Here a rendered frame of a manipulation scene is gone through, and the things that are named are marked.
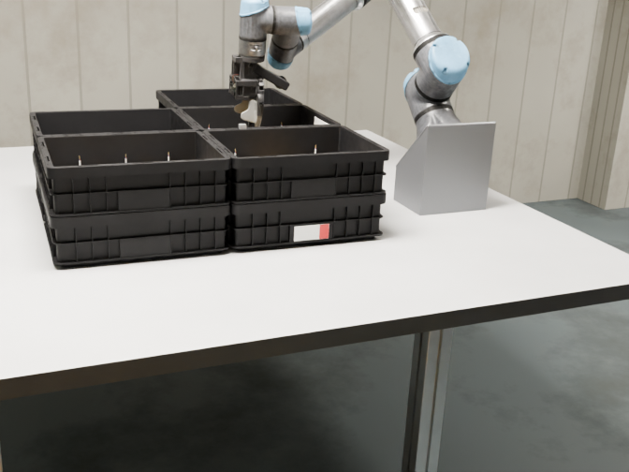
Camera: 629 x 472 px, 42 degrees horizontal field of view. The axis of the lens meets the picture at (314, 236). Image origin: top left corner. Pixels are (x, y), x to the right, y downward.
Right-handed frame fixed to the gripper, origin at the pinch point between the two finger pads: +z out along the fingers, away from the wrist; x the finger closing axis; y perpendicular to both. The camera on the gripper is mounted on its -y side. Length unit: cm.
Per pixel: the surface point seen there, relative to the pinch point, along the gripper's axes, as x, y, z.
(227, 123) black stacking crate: -11.0, 4.9, 3.1
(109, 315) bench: 75, 51, 11
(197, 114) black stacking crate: -11.2, 14.2, 0.3
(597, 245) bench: 66, -72, 13
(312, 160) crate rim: 46.7, 0.8, -7.1
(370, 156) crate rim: 46.6, -14.2, -7.2
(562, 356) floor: 14, -119, 89
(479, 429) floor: 47, -63, 85
